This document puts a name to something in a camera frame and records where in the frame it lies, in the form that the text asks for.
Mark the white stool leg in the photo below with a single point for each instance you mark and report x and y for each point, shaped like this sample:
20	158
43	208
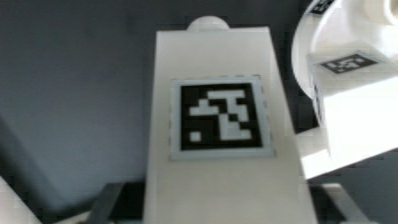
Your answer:
224	169
354	79

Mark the white front fence bar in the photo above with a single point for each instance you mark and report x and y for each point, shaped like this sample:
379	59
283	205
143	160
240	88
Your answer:
15	211

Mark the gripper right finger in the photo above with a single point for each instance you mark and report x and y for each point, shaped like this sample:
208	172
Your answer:
336	208

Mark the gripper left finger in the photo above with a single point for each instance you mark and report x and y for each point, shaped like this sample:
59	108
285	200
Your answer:
105	204

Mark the white round stool seat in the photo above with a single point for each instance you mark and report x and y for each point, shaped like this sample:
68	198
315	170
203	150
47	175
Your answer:
340	24

